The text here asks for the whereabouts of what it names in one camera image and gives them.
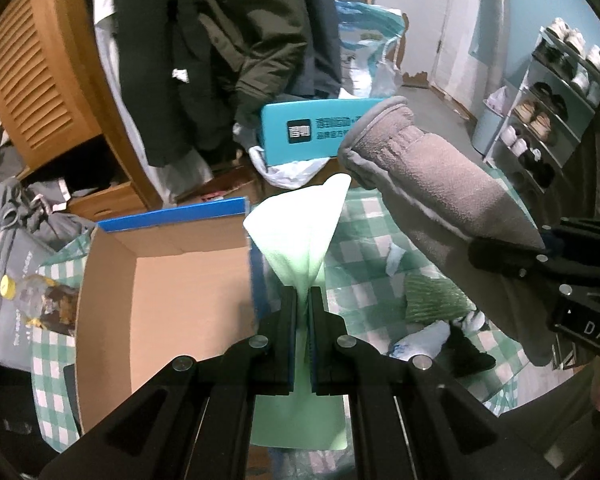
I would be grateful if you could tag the white bin liner bag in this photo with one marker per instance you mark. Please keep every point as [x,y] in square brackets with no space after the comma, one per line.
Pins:
[497,99]

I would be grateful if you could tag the teal cardboard box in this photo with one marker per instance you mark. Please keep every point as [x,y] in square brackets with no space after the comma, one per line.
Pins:
[325,127]

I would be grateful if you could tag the dark olive hanging coat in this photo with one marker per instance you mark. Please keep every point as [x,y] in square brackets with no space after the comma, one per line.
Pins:
[205,50]

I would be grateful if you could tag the light green cloth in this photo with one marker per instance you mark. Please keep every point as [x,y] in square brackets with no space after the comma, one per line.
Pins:
[300,230]

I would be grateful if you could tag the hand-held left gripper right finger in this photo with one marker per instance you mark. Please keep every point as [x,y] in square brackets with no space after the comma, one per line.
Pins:
[314,340]

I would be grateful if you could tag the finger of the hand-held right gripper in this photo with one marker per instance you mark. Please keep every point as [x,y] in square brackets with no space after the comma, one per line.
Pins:
[590,237]
[520,260]

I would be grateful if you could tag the yellow-capped plastic bottle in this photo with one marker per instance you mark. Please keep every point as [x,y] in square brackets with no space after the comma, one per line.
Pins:
[45,305]

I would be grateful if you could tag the grey hoodie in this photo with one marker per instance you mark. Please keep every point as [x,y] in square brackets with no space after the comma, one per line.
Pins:
[15,240]

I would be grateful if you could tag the blue-rimmed cardboard box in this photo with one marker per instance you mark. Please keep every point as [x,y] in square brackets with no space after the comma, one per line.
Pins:
[180,300]

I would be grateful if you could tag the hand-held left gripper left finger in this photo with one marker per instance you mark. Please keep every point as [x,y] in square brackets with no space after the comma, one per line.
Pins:
[292,332]

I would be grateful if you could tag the white door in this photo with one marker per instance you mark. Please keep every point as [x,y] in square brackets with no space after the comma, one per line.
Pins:
[467,20]

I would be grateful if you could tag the green checkered cloth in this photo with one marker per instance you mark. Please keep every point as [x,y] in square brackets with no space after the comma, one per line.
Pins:
[365,250]

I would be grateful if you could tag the black smartphone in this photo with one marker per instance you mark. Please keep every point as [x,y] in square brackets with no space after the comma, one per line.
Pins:
[72,395]

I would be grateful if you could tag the green fuzzy sock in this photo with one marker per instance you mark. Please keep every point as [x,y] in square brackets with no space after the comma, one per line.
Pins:
[435,297]

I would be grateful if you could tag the grey shoe rack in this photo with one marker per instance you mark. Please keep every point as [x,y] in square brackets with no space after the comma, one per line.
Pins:
[525,85]

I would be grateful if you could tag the grey fleece sock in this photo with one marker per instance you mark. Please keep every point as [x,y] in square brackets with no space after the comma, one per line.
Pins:
[430,175]

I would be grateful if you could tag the brown flattened cardboard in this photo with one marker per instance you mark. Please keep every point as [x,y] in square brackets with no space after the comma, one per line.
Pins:
[220,187]

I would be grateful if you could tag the light blue bin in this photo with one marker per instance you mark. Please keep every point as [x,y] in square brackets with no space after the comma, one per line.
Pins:
[486,130]

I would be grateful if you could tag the wooden louvred cabinet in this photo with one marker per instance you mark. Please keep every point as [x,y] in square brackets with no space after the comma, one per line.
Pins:
[45,75]

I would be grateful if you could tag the black sock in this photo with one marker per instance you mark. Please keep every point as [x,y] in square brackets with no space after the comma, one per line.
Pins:
[470,355]

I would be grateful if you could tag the white and blue sock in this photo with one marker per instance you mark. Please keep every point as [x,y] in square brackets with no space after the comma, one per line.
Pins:
[425,340]

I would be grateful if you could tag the navy hanging coat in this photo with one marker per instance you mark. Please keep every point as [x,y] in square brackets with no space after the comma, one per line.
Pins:
[320,25]

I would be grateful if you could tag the blue plastic bag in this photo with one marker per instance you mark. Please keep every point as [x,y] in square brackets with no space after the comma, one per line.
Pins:
[365,40]

